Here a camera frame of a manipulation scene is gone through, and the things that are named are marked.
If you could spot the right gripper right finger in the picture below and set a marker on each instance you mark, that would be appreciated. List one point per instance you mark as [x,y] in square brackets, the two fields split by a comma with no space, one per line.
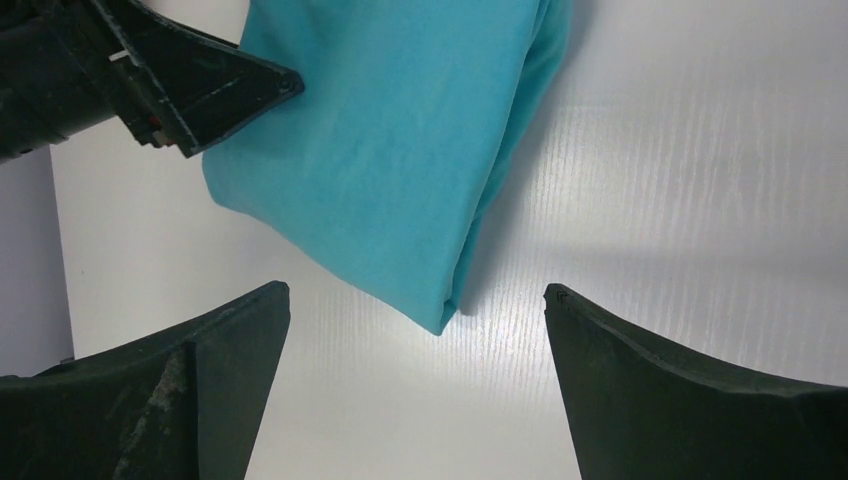
[641,406]

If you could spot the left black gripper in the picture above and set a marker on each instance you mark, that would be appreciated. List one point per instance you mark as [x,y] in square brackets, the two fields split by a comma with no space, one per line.
[67,66]

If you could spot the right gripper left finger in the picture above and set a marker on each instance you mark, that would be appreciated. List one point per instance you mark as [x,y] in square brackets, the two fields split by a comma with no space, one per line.
[186,402]

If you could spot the turquoise t-shirt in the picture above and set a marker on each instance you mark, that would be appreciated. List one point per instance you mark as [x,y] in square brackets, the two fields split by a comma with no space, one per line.
[382,169]

